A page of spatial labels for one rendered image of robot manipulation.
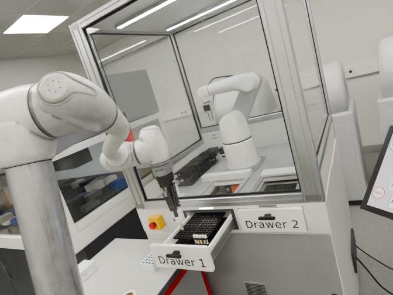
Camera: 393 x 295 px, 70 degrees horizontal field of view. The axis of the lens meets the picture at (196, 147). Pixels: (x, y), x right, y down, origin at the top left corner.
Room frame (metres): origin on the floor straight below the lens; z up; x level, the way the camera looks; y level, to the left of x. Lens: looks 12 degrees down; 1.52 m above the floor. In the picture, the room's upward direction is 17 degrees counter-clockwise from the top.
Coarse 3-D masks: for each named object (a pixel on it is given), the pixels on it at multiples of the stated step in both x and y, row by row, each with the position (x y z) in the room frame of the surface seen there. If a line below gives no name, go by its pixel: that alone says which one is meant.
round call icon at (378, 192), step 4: (376, 188) 0.86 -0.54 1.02; (380, 188) 0.85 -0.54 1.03; (384, 188) 0.84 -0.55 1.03; (372, 192) 0.87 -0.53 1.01; (376, 192) 0.85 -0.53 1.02; (380, 192) 0.84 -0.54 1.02; (384, 192) 0.83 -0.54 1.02; (372, 196) 0.86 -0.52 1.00; (376, 196) 0.85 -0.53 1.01; (380, 196) 0.83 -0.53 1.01
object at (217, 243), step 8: (224, 216) 1.32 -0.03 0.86; (184, 224) 1.31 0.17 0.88; (224, 224) 1.17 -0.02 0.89; (232, 224) 1.22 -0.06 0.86; (176, 232) 1.25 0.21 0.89; (224, 232) 1.14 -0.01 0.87; (168, 240) 1.19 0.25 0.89; (176, 240) 1.23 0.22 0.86; (216, 240) 1.08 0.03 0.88; (224, 240) 1.13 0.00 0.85; (216, 248) 1.06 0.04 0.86
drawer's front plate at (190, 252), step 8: (152, 248) 1.12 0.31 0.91; (160, 248) 1.10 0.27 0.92; (168, 248) 1.07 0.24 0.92; (176, 248) 1.05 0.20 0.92; (184, 248) 1.03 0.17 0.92; (192, 248) 1.01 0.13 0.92; (200, 248) 0.99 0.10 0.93; (208, 248) 0.99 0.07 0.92; (184, 256) 1.04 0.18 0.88; (192, 256) 1.02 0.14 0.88; (200, 256) 1.00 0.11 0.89; (208, 256) 0.98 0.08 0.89; (160, 264) 1.12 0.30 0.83; (168, 264) 1.09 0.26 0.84; (176, 264) 1.07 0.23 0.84; (184, 264) 1.05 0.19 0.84; (200, 264) 1.00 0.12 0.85; (208, 264) 0.98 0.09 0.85
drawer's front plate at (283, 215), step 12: (240, 216) 1.19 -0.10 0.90; (252, 216) 1.16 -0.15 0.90; (276, 216) 1.11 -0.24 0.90; (288, 216) 1.08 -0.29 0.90; (300, 216) 1.05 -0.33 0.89; (252, 228) 1.17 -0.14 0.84; (264, 228) 1.14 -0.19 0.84; (276, 228) 1.11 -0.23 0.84; (288, 228) 1.08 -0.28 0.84; (300, 228) 1.06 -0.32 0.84
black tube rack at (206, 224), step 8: (192, 216) 1.34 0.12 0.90; (200, 216) 1.32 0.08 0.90; (208, 216) 1.29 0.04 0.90; (216, 216) 1.26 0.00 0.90; (192, 224) 1.25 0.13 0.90; (200, 224) 1.23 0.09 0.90; (208, 224) 1.21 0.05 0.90; (216, 224) 1.18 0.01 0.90; (184, 232) 1.21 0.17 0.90; (192, 232) 1.19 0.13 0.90; (200, 232) 1.16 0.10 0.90; (208, 232) 1.14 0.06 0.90; (216, 232) 1.17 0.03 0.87; (184, 240) 1.19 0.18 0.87; (192, 240) 1.15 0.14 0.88; (208, 240) 1.12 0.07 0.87
